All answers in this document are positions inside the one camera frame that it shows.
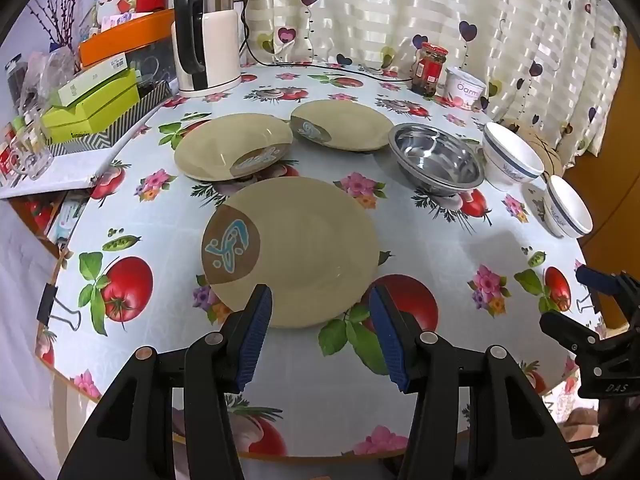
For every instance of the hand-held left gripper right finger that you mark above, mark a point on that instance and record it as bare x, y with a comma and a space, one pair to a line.
387, 335

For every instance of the white pink yogurt tub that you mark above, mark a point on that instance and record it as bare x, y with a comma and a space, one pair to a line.
465, 90

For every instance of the cream electric kettle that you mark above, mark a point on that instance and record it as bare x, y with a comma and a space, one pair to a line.
217, 40

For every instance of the light blue packet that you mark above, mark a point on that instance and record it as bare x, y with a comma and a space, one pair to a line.
67, 222

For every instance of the white shelf board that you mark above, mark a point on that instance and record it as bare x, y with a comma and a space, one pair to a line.
60, 175

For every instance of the slim pale green box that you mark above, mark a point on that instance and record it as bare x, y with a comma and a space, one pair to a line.
95, 82

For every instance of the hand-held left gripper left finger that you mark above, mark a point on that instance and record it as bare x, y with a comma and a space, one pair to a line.
257, 325

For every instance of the white bowl blue stripe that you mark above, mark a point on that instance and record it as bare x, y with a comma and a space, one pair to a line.
565, 205
510, 160

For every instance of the beige plate blue motif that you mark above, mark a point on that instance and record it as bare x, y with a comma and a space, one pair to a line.
350, 122
310, 250
220, 145

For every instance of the fruit print tablecloth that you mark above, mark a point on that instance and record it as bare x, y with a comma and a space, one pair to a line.
165, 240

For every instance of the black white chevron box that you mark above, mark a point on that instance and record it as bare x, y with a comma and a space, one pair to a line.
130, 120

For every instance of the tan cloth bundle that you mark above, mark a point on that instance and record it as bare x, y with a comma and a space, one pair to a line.
547, 147

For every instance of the red plastic item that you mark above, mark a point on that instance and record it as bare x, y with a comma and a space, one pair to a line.
37, 215

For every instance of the glass jar red label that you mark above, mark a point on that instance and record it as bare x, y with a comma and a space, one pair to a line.
427, 72

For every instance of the wooden cabinet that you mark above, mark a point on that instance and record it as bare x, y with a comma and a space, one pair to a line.
615, 160

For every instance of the cream heart print curtain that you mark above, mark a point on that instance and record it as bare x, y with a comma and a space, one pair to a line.
400, 5

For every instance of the orange box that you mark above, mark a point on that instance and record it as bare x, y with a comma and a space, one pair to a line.
125, 37

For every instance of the clear glass mug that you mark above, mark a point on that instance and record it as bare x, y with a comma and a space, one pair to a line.
32, 162

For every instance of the clear plastic bag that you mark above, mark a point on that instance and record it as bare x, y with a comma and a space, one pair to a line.
50, 72

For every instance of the black binder clip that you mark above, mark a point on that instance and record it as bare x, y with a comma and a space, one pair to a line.
47, 305

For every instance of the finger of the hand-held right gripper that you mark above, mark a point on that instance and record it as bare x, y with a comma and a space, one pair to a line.
597, 278
567, 332

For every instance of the lime green box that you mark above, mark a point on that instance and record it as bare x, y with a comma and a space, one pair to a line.
90, 115

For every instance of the purple decorative branches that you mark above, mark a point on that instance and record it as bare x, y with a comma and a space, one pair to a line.
55, 15

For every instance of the white purple card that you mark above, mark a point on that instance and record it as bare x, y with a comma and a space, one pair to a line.
120, 21

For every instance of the stainless steel bowl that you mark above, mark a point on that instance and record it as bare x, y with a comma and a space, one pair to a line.
435, 155

